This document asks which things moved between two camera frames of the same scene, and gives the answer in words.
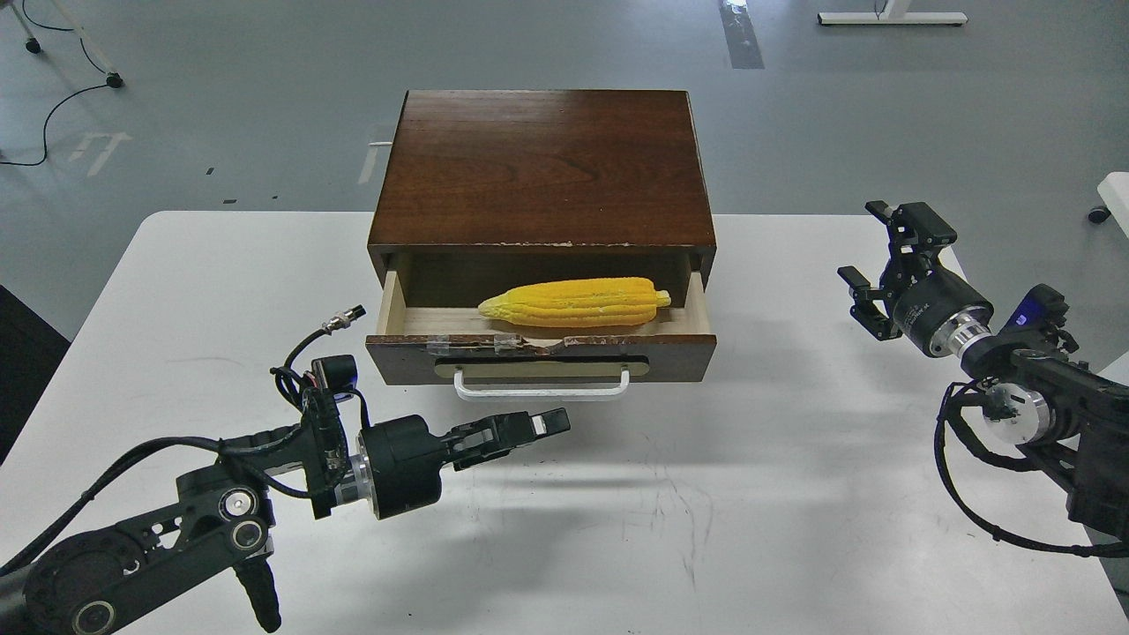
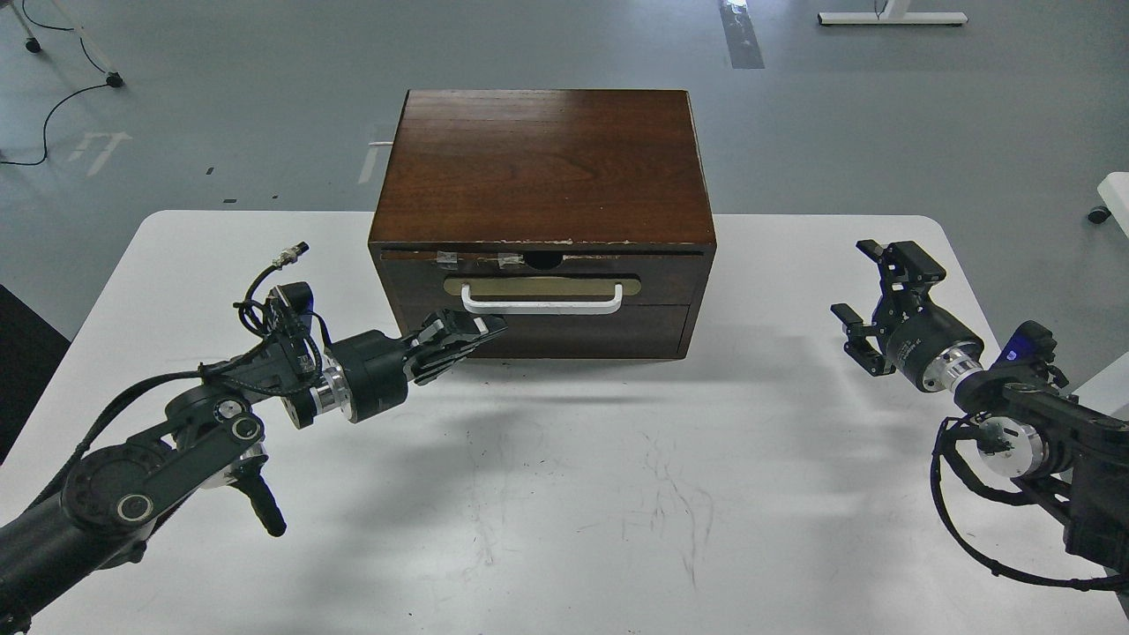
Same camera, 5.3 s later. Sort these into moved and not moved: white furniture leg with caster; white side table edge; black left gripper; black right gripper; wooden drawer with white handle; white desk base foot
Moved: wooden drawer with white handle; black right gripper; black left gripper
Not moved: white desk base foot; white side table edge; white furniture leg with caster
